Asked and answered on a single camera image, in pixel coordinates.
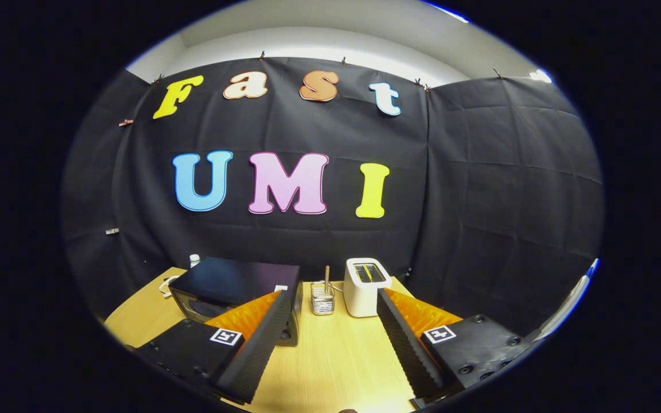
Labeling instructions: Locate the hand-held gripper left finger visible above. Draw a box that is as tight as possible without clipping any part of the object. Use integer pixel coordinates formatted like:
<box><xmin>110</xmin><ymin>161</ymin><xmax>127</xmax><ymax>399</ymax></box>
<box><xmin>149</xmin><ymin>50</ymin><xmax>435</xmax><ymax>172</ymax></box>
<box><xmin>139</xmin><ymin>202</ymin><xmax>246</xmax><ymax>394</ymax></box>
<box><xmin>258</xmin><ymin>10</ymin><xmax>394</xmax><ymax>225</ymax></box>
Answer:
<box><xmin>134</xmin><ymin>290</ymin><xmax>291</xmax><ymax>406</ymax></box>

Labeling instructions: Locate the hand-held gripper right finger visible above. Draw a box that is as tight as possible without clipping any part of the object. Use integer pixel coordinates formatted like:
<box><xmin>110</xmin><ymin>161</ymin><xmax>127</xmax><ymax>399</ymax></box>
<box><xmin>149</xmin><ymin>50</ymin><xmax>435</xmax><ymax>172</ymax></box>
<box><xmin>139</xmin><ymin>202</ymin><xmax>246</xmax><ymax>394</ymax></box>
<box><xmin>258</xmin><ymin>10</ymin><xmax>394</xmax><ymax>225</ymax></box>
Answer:
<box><xmin>375</xmin><ymin>288</ymin><xmax>532</xmax><ymax>409</ymax></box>

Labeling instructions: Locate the black toaster oven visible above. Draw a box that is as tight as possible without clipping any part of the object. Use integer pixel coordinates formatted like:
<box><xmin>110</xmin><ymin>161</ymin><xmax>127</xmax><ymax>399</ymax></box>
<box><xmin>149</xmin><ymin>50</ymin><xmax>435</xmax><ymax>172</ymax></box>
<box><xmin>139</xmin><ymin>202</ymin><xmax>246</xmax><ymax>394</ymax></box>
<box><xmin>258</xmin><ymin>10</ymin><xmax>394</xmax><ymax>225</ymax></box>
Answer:
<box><xmin>169</xmin><ymin>256</ymin><xmax>304</xmax><ymax>346</ymax></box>

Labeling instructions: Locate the white pop-up toaster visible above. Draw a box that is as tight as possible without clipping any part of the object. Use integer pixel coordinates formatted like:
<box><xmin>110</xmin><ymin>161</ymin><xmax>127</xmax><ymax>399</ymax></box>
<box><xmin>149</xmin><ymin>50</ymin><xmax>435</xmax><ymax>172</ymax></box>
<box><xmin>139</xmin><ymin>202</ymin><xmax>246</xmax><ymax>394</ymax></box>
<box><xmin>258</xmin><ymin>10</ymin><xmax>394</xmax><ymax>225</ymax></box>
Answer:
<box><xmin>343</xmin><ymin>258</ymin><xmax>392</xmax><ymax>318</ymax></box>

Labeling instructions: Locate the black backdrop cloth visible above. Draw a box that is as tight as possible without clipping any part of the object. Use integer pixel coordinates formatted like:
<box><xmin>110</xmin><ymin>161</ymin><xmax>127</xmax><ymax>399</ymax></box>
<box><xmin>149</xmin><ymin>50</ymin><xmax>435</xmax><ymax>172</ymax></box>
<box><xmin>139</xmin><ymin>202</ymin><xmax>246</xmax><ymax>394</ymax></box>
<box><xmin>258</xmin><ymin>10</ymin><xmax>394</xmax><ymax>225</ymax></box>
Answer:
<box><xmin>61</xmin><ymin>56</ymin><xmax>604</xmax><ymax>339</ymax></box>

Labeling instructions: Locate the metal wire utensil holder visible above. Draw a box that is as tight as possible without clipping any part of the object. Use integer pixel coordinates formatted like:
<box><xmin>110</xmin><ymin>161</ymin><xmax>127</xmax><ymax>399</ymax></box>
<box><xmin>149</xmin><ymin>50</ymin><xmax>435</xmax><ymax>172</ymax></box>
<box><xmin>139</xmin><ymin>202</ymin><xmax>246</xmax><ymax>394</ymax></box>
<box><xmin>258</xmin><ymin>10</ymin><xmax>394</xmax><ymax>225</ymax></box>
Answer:
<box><xmin>310</xmin><ymin>281</ymin><xmax>336</xmax><ymax>315</ymax></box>

